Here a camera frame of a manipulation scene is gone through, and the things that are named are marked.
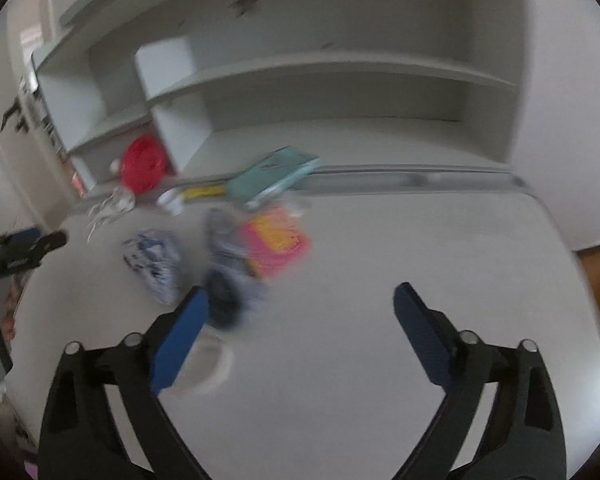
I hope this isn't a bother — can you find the white green small packet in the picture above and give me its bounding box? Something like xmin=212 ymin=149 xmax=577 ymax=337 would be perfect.
xmin=121 ymin=229 xmax=182 ymax=306

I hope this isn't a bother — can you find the pink yellow wrapper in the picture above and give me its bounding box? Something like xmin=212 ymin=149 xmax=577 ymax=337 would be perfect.
xmin=238 ymin=206 xmax=312 ymax=278

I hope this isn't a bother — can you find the red plastic lid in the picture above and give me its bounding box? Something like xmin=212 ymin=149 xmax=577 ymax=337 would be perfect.
xmin=120 ymin=133 xmax=168 ymax=195

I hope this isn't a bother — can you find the white plastic lid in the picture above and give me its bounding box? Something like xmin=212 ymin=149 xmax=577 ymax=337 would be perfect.
xmin=156 ymin=188 xmax=185 ymax=217

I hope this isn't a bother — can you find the white door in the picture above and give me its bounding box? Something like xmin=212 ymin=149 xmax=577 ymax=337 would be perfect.
xmin=0 ymin=0 xmax=76 ymax=230

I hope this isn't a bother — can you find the white drawer knob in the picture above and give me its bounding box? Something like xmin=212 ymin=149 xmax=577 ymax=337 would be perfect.
xmin=110 ymin=159 xmax=121 ymax=174

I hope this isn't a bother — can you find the teal booklet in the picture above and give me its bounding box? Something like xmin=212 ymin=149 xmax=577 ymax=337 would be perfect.
xmin=225 ymin=146 xmax=322 ymax=211

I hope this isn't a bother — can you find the grey desk shelf unit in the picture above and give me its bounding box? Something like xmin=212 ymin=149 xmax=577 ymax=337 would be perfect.
xmin=33 ymin=0 xmax=524 ymax=188

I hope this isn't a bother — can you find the black door handle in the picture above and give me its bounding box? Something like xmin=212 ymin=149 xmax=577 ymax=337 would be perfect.
xmin=0 ymin=98 xmax=31 ymax=136

